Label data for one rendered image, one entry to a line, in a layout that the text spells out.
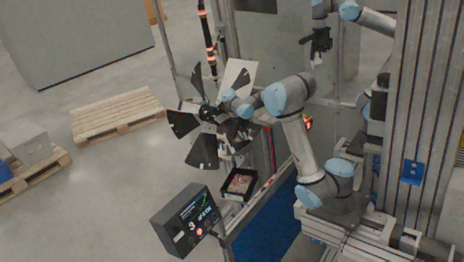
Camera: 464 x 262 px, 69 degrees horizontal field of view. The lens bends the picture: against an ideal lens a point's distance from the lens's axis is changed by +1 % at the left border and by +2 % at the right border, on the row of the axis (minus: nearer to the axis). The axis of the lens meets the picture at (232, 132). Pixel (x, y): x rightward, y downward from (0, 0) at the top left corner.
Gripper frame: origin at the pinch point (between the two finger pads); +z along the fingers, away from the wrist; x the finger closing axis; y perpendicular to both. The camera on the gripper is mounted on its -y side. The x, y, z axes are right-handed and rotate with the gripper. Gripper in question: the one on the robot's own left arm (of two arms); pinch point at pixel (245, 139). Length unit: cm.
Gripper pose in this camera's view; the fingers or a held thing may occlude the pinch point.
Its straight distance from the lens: 190.9
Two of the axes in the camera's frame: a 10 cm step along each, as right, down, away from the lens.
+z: 3.2, 6.4, 7.0
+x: -7.8, -2.4, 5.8
